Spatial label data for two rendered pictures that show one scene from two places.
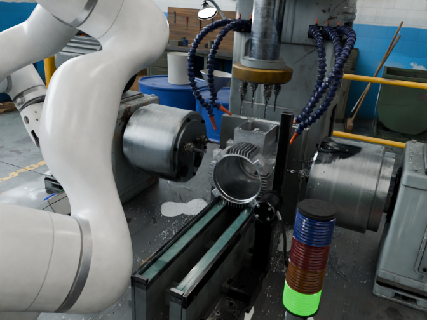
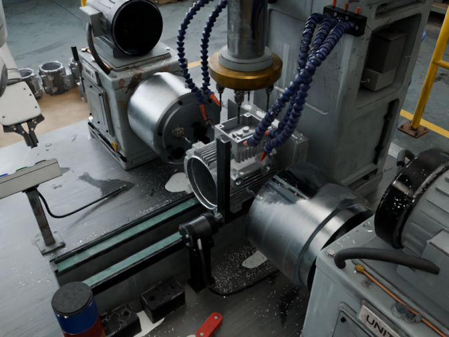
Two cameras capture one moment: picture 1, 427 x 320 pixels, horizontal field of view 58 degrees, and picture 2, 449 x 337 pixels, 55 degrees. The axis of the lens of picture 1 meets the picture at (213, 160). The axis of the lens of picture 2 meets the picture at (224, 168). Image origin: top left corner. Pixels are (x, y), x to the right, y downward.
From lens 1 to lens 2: 0.68 m
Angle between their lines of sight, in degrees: 29
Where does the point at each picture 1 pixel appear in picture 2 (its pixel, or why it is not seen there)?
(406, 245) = (320, 325)
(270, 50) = (242, 47)
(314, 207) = (66, 297)
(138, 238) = (123, 209)
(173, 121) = (162, 103)
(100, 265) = not seen: outside the picture
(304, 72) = (323, 64)
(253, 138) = not seen: hidden behind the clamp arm
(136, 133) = (133, 107)
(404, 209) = (317, 289)
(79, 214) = not seen: outside the picture
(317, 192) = (252, 230)
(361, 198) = (286, 256)
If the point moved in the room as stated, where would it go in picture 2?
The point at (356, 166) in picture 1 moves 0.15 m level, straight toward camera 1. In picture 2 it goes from (292, 217) to (238, 253)
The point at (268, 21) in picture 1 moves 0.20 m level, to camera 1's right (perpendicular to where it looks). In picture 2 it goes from (237, 12) to (326, 28)
